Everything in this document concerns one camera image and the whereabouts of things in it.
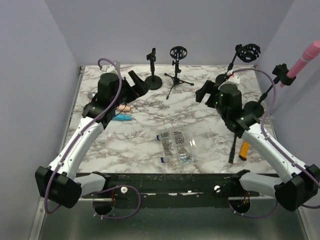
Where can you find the pink microphone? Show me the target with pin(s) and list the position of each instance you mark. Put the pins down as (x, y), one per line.
(311, 52)

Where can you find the black shock-mount round stand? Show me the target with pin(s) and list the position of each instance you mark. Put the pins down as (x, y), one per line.
(246, 53)

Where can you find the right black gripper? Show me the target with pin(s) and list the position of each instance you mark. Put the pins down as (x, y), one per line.
(210, 87)

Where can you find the black T-shaped tool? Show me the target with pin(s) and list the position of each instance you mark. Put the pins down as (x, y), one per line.
(233, 150)

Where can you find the beige microphone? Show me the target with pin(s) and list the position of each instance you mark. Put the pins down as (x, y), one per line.
(123, 108)

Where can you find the black clip round stand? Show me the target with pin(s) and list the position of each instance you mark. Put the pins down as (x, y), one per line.
(280, 71)

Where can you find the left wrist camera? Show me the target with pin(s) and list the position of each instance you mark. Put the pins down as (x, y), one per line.
(110, 68)

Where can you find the silver mesh microphone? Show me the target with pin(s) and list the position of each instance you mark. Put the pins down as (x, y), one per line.
(90, 95)

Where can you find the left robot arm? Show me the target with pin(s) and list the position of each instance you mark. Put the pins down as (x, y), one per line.
(56, 182)

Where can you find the black tripod mic stand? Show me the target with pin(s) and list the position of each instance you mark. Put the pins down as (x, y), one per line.
(177, 53)

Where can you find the blue microphone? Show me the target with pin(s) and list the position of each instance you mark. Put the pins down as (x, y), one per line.
(122, 117)

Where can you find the clear plastic screw box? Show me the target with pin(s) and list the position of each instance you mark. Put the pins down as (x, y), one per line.
(182, 146)

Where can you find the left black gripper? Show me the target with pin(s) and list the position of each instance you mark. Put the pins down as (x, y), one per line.
(140, 87)

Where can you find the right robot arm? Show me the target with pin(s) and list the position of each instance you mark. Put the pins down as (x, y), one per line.
(296, 182)

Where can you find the black round-base mic stand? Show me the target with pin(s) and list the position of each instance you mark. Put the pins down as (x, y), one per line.
(154, 81)

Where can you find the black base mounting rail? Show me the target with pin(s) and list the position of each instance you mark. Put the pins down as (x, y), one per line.
(170, 190)

